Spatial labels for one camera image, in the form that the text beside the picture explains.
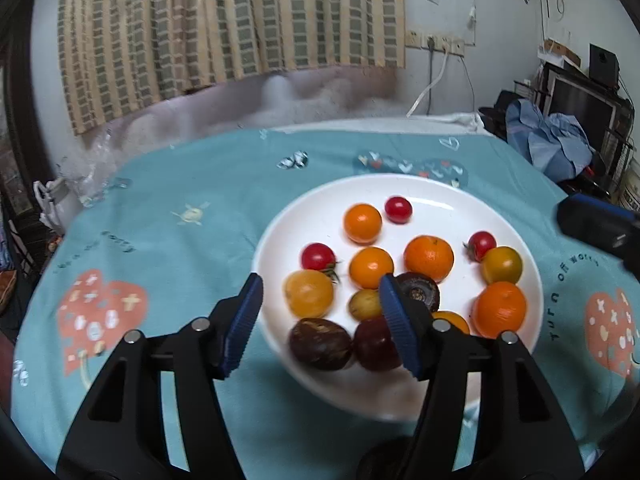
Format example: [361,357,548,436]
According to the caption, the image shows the white oval plate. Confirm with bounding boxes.
[251,173,544,421]

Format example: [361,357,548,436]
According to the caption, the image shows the red cherry tomato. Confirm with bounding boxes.
[464,230,498,263]
[300,242,342,283]
[384,196,414,224]

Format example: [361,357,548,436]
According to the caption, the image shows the dark wooden framed cabinet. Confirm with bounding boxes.
[0,0,56,271]

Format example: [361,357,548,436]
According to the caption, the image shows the white plastic bag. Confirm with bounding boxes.
[32,177,66,236]

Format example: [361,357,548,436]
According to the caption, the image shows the orange cherry tomato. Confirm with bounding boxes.
[431,310,471,336]
[343,203,383,246]

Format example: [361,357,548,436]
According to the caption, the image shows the dimpled orange mandarin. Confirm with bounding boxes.
[472,281,528,339]

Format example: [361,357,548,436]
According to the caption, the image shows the wall power sockets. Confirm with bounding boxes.
[405,30,466,57]

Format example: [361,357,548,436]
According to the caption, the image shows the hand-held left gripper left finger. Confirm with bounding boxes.
[55,272,265,480]

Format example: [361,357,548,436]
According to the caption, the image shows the cardboard box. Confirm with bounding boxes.
[537,37,583,68]

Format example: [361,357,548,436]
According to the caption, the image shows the blue crumpled cloth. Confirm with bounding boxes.
[505,98,598,183]

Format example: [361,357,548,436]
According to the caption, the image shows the striped beige curtain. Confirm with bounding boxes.
[55,0,407,137]

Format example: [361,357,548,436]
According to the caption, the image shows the clear plastic sheet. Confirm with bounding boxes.
[55,67,401,206]

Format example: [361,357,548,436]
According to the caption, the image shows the small yellow cherry tomato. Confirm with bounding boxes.
[348,288,387,321]

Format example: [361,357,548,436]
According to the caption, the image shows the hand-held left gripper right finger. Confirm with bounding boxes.
[377,272,586,480]

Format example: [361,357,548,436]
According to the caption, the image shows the large orange mandarin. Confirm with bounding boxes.
[404,235,455,283]

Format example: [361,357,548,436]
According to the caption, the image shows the white power cable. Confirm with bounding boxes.
[406,47,451,118]

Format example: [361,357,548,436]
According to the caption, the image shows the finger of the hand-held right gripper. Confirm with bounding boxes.
[556,192,640,276]

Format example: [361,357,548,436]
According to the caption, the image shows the black speaker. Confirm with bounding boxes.
[588,43,620,86]

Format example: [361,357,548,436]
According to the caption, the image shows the large yellow tomato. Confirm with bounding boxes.
[283,269,335,319]

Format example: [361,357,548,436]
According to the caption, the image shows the teal printed blanket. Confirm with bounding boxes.
[10,119,640,480]

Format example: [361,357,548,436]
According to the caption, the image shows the black monitor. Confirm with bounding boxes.
[542,62,633,153]

